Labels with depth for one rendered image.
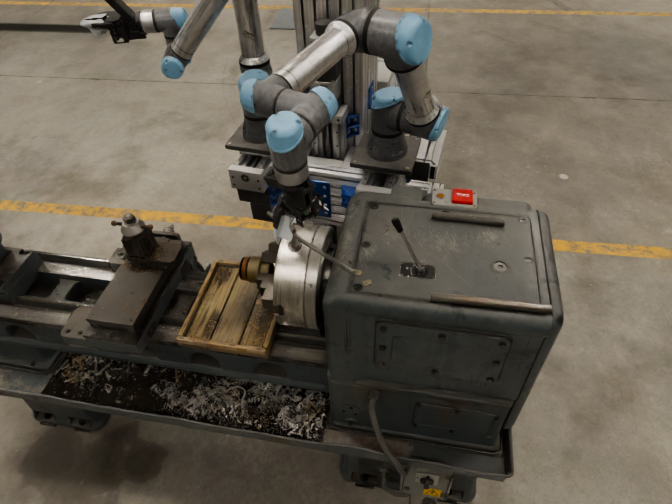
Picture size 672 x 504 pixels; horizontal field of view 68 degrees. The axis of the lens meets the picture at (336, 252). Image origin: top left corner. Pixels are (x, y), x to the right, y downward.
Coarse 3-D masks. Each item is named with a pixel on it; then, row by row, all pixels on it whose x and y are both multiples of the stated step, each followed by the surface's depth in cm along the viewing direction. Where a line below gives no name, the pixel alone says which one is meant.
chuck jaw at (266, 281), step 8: (256, 280) 150; (264, 280) 149; (272, 280) 149; (264, 288) 147; (272, 288) 146; (264, 296) 144; (272, 296) 144; (264, 304) 145; (272, 304) 144; (280, 312) 143
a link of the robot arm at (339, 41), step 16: (352, 16) 127; (336, 32) 125; (352, 32) 126; (304, 48) 121; (320, 48) 120; (336, 48) 123; (352, 48) 128; (288, 64) 115; (304, 64) 116; (320, 64) 119; (256, 80) 111; (272, 80) 111; (288, 80) 113; (304, 80) 116; (240, 96) 112; (256, 96) 110; (272, 96) 108; (256, 112) 112; (272, 112) 109
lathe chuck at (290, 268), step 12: (300, 228) 146; (312, 228) 146; (312, 240) 141; (288, 252) 139; (300, 252) 139; (276, 264) 139; (288, 264) 138; (300, 264) 138; (276, 276) 138; (288, 276) 138; (300, 276) 137; (276, 288) 139; (288, 288) 138; (300, 288) 138; (276, 300) 140; (288, 300) 139; (300, 300) 139; (288, 312) 142; (300, 312) 141; (288, 324) 148; (300, 324) 146
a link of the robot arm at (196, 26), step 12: (204, 0) 157; (216, 0) 157; (228, 0) 160; (192, 12) 161; (204, 12) 159; (216, 12) 160; (192, 24) 162; (204, 24) 162; (180, 36) 165; (192, 36) 164; (204, 36) 166; (168, 48) 174; (180, 48) 166; (192, 48) 167; (168, 60) 167; (180, 60) 169; (168, 72) 170; (180, 72) 170
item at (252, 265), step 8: (248, 256) 156; (256, 256) 155; (240, 264) 153; (248, 264) 152; (256, 264) 152; (264, 264) 153; (272, 264) 156; (240, 272) 153; (248, 272) 152; (256, 272) 151; (264, 272) 152; (272, 272) 157; (248, 280) 153
